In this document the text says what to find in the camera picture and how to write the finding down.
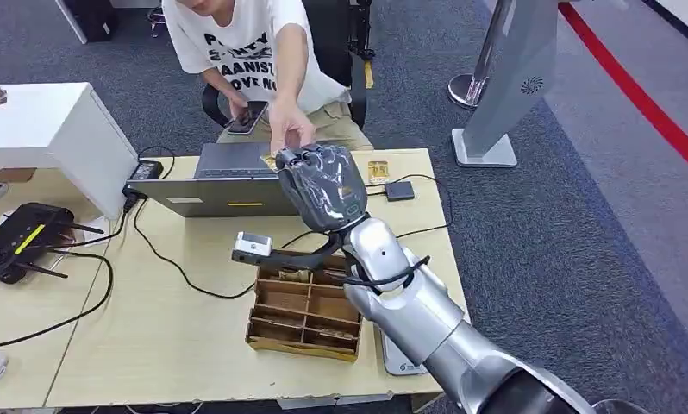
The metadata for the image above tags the dark smartphone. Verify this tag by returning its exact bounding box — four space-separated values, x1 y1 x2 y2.
227 101 269 136

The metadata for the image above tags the black router with antennas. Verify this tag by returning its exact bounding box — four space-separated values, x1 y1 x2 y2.
0 203 105 285

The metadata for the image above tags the black cabinet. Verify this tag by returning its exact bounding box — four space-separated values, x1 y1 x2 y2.
55 0 120 46

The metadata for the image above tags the red floor tape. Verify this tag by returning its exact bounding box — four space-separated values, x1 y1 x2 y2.
558 3 688 185

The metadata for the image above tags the wooden card box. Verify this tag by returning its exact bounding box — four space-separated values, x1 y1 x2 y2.
245 251 363 363

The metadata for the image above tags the chrome stanchion post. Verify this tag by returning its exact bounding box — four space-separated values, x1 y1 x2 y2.
447 0 510 110

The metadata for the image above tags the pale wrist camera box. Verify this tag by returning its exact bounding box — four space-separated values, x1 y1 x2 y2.
232 231 273 260

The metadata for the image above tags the person's left hand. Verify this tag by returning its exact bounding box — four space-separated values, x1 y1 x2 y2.
268 97 316 155

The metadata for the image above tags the small black hub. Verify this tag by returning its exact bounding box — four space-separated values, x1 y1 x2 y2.
384 180 416 202

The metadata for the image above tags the black power adapter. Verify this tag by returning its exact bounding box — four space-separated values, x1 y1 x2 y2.
131 160 166 182

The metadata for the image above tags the white cabinet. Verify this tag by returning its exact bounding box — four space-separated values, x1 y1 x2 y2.
0 82 140 221

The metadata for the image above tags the grey kiosk stand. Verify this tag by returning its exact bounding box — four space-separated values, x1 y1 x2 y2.
451 0 561 168

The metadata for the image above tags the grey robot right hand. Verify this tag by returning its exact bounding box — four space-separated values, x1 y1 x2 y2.
274 143 371 235

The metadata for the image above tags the person's right hand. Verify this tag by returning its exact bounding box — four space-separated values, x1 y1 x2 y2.
228 94 253 121

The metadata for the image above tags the long black cable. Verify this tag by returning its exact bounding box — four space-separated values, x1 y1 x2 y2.
131 173 453 300

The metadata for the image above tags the grey laptop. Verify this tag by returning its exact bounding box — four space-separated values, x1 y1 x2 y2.
128 142 299 219

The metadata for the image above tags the white flat device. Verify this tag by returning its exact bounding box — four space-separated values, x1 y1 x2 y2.
379 328 428 377

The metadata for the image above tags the person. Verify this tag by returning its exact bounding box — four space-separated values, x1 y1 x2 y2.
162 0 373 153

